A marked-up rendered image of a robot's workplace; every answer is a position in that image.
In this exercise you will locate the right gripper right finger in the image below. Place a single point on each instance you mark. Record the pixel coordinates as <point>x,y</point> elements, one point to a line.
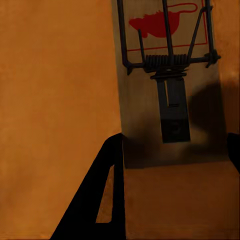
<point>233,142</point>

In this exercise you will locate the mousetrap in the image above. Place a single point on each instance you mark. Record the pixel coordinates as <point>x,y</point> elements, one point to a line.
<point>169,88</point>

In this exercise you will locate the cabinet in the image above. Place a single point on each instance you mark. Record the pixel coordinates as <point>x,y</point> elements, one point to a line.
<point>59,103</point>

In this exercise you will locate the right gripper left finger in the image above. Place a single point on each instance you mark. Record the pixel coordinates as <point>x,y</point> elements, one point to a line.
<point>79,220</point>

